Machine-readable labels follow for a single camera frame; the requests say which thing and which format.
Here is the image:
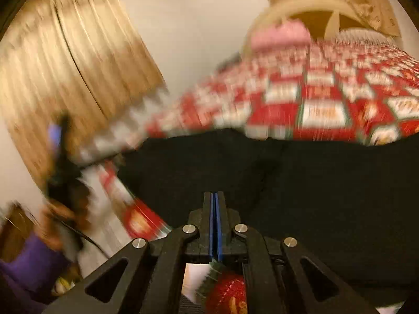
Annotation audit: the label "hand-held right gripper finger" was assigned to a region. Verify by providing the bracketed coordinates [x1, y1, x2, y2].
[215, 191, 381, 314]
[42, 191, 216, 314]

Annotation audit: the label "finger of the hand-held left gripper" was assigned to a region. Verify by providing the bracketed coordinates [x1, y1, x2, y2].
[47, 114, 72, 171]

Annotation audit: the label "black pants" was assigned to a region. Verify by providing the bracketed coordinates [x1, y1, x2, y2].
[116, 127, 419, 301]

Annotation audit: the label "person's left forearm purple sleeve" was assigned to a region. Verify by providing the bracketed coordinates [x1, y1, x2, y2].
[0, 234, 73, 305]

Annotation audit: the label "person's left hand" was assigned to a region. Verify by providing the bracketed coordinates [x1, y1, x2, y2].
[34, 190, 94, 251]

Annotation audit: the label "brown wooden furniture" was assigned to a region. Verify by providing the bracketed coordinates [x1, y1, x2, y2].
[0, 202, 37, 263]

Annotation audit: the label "red printed patchwork bedspread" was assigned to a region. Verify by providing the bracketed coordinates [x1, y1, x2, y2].
[79, 37, 419, 314]

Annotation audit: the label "pink pillow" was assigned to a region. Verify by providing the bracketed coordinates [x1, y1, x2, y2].
[250, 20, 312, 52]

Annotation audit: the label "cream wooden headboard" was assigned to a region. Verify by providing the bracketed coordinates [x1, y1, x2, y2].
[240, 0, 371, 56]

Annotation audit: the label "striped pillow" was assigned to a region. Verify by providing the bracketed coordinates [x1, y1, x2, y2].
[334, 28, 397, 48]

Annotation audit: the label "black cable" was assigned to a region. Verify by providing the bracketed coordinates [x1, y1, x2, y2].
[62, 219, 112, 260]

